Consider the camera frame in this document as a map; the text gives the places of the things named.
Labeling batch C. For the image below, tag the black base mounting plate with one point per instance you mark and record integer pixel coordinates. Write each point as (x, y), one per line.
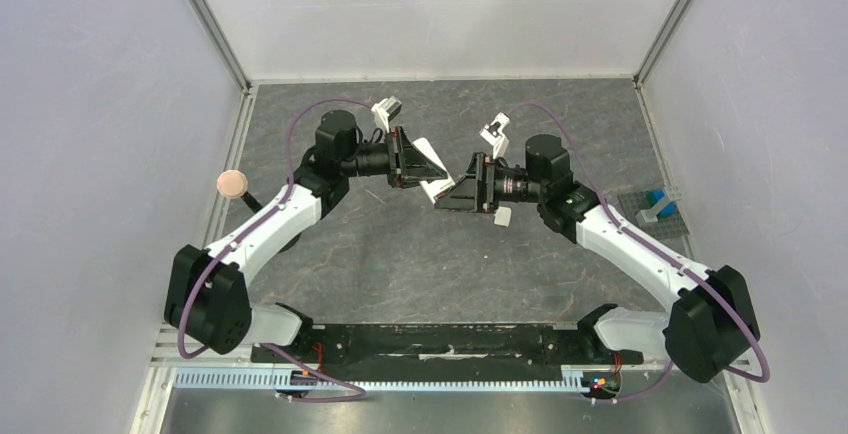
(452, 352)

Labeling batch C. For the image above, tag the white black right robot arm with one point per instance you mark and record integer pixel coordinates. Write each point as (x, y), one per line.
(707, 320)

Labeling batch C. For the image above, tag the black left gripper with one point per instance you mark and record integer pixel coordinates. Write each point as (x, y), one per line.
(408, 164)

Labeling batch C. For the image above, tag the grey lego baseplate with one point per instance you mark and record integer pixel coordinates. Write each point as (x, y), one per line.
(674, 226)

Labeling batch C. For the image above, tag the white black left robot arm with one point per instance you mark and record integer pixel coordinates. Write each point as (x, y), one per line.
(207, 300)

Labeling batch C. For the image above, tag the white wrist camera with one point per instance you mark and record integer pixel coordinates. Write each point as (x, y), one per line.
(385, 111)
(494, 134)

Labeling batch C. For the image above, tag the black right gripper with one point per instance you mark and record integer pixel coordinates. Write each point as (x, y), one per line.
(481, 180)

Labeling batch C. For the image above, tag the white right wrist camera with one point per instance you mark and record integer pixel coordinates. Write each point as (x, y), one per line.
(494, 134)

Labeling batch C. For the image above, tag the white battery cover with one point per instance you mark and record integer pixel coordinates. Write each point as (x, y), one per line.
(502, 217)

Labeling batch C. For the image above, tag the light blue toothed cable duct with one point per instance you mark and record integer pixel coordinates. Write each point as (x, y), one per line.
(292, 380)

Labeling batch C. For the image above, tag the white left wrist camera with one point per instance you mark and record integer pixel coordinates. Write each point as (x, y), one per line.
(385, 111)

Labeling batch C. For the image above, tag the red and white remote control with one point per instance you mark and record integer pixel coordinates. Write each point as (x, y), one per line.
(434, 187)

